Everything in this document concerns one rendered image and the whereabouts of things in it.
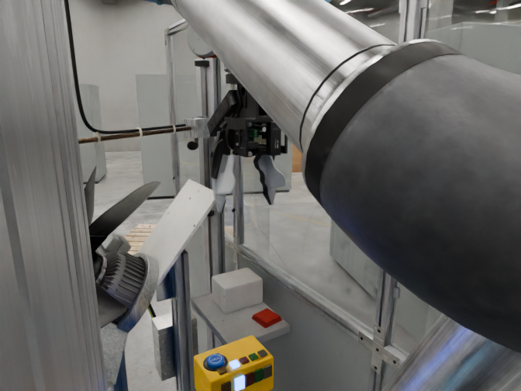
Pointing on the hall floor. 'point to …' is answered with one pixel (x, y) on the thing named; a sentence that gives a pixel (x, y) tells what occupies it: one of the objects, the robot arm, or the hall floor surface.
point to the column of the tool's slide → (212, 249)
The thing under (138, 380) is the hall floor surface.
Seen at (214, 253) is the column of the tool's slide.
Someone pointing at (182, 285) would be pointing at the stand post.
